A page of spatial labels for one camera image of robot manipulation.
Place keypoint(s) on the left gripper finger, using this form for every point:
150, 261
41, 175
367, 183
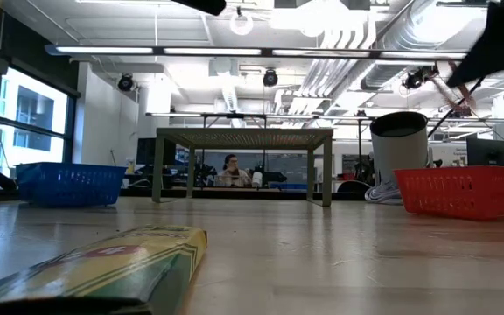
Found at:
204, 5

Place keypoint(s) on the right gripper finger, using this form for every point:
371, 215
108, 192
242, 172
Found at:
503, 44

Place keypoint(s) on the red plastic basket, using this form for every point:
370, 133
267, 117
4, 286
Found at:
462, 192

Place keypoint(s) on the blue plastic basket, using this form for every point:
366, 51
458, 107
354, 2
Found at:
72, 184

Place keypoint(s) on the black background robot arm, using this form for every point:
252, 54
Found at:
271, 176
206, 170

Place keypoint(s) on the overhead light bar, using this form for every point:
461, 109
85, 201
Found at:
256, 52

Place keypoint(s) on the black computer monitor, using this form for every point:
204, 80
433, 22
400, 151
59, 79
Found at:
156, 151
488, 152

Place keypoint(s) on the sage green perforated metal shelf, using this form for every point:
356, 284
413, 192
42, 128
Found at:
243, 137

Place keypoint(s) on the white cup with black rim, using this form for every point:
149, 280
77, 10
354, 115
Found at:
398, 153

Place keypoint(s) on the person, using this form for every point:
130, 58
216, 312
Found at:
233, 175

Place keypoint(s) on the small white cup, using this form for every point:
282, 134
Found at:
257, 178

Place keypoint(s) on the clear crumpled plastic wrap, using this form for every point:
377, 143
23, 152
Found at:
381, 193

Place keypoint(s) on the black chair back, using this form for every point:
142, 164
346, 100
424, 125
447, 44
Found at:
352, 186

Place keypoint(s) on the large window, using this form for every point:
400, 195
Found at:
37, 131

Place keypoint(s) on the yellow green crayon box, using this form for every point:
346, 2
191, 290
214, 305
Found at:
103, 271

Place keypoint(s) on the black ceiling dome camera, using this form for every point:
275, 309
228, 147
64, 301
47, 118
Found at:
414, 81
270, 78
125, 83

